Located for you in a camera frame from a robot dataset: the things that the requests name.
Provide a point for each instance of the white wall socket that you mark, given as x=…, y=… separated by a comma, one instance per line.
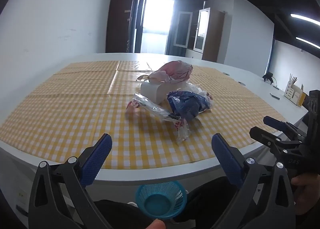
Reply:
x=21, y=197

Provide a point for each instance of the long ceiling light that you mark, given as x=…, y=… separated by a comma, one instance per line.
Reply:
x=305, y=18
x=308, y=42

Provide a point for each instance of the person's left hand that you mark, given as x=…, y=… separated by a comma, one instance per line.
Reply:
x=155, y=225

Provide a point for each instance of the bright glass balcony door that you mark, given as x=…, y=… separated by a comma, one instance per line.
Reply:
x=155, y=23

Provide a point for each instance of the person's right hand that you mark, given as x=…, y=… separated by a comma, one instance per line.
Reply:
x=301, y=182

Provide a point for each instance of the white plastic cup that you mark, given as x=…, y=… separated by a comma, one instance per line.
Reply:
x=155, y=91

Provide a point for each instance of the black desktop device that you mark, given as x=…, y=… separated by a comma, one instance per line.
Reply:
x=268, y=77

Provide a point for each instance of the small flat black object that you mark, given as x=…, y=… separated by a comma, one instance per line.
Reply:
x=275, y=95

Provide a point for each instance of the dark wooden cabinet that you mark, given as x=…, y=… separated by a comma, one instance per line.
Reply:
x=120, y=23

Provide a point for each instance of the clear wrapper with red print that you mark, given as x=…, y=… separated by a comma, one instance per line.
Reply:
x=155, y=110

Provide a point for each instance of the yellow checked tablecloth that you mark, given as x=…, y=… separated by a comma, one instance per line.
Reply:
x=75, y=108

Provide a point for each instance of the brown cabinet with glass doors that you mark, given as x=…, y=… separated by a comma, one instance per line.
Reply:
x=212, y=36

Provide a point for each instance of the pink plastic bag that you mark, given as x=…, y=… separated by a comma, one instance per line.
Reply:
x=175, y=70

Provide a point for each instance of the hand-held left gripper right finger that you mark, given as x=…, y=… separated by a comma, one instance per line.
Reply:
x=227, y=161

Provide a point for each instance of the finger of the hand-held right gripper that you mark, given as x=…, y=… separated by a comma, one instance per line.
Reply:
x=275, y=122
x=262, y=136

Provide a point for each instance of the white pen holder box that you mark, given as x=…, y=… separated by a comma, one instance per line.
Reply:
x=293, y=95

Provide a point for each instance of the translucent white plastic bag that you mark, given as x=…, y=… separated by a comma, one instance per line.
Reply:
x=195, y=88

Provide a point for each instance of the blue mesh basket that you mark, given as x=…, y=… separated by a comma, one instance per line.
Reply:
x=160, y=202

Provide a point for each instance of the blue plastic bag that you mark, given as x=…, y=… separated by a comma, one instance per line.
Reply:
x=186, y=105

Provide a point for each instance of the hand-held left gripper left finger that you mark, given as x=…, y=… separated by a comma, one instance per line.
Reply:
x=97, y=160

